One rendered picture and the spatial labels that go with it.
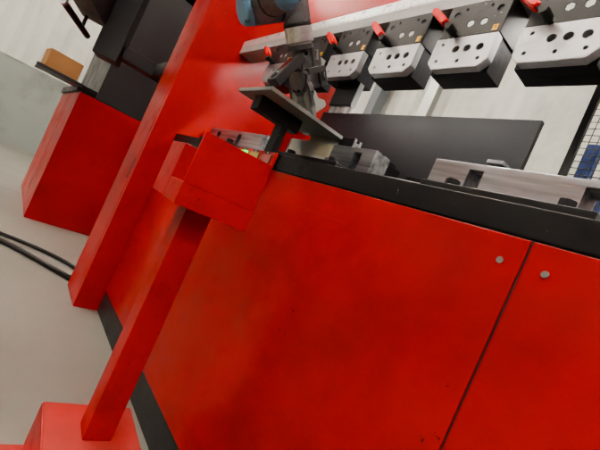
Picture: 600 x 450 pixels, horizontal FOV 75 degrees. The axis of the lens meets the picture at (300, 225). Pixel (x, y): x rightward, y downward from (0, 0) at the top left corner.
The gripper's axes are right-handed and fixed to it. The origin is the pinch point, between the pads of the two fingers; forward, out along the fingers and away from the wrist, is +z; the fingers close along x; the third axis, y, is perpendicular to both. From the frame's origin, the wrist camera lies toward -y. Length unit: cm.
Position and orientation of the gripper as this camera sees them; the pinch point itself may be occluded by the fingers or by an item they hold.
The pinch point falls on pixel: (304, 120)
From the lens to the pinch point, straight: 118.0
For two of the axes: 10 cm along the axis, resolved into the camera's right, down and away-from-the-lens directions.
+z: 1.5, 9.0, 4.0
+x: -5.7, -2.5, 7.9
